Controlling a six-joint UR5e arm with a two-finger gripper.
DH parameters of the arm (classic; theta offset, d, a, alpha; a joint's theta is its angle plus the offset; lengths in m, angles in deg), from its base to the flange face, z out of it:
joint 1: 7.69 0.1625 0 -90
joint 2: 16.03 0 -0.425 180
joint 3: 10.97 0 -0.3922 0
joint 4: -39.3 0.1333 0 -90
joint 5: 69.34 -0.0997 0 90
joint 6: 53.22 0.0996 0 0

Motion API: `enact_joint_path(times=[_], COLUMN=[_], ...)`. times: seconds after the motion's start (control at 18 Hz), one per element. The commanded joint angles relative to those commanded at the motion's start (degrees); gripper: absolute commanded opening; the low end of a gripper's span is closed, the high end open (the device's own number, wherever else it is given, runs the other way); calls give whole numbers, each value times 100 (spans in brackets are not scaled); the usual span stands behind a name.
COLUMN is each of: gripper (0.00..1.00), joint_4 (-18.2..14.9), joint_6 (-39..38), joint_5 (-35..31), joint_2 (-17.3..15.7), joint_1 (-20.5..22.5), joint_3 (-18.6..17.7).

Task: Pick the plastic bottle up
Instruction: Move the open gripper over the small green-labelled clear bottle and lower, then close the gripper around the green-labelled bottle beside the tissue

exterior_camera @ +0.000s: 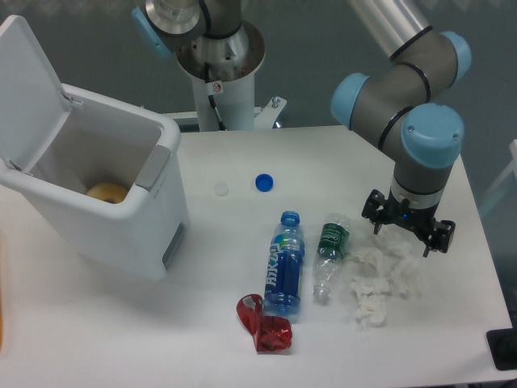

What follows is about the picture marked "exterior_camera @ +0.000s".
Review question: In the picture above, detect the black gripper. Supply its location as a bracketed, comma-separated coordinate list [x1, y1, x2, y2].
[361, 189, 456, 257]

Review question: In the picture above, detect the white bottle cap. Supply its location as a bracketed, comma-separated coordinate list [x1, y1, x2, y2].
[213, 182, 229, 197]

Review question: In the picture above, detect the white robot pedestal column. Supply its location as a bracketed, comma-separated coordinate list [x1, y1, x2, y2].
[191, 74, 254, 132]

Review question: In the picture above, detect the white metal mounting bracket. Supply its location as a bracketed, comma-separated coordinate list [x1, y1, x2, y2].
[254, 96, 288, 130]

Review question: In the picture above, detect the white trash bin lid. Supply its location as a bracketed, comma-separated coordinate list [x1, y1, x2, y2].
[1, 15, 72, 172]

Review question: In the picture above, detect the brown round item in bin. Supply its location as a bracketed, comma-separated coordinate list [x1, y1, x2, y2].
[86, 182, 128, 205]

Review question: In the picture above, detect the blue plastic drink bottle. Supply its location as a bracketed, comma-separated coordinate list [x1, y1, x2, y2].
[263, 210, 305, 318]

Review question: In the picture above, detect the white trash bin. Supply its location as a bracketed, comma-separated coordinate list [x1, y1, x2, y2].
[1, 86, 188, 280]

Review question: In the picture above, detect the clear bottle with green label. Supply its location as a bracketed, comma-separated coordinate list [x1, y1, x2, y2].
[313, 213, 351, 305]

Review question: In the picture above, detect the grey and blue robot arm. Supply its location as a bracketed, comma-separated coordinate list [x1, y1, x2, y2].
[132, 1, 472, 253]

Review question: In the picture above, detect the crumpled white tissue paper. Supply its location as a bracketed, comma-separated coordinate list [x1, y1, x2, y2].
[350, 226, 422, 329]

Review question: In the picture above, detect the crumpled red foil wrapper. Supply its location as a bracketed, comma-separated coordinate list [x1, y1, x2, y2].
[236, 293, 292, 353]

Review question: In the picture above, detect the blue bottle cap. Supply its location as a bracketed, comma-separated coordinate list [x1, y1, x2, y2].
[254, 173, 274, 192]

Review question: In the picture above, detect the black cable on pedestal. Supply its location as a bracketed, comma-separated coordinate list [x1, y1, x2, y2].
[203, 62, 227, 132]

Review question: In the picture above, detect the black device at table edge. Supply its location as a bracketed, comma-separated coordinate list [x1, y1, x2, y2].
[486, 328, 516, 371]

